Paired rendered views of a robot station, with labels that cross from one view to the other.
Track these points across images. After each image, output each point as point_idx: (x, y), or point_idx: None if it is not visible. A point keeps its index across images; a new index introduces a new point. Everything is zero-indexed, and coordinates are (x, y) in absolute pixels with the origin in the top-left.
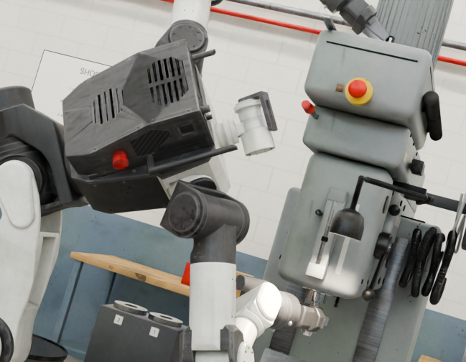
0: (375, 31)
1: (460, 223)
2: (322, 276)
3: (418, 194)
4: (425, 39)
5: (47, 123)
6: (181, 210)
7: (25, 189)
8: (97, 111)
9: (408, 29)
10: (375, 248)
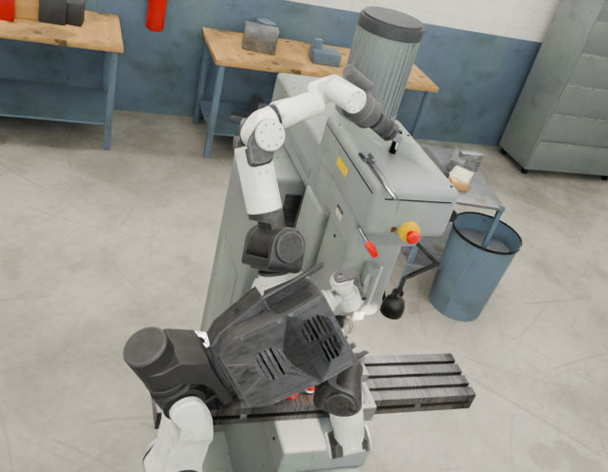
0: (393, 139)
1: None
2: (362, 318)
3: (432, 267)
4: (402, 90)
5: (204, 367)
6: (338, 405)
7: (200, 414)
8: (264, 368)
9: (391, 86)
10: None
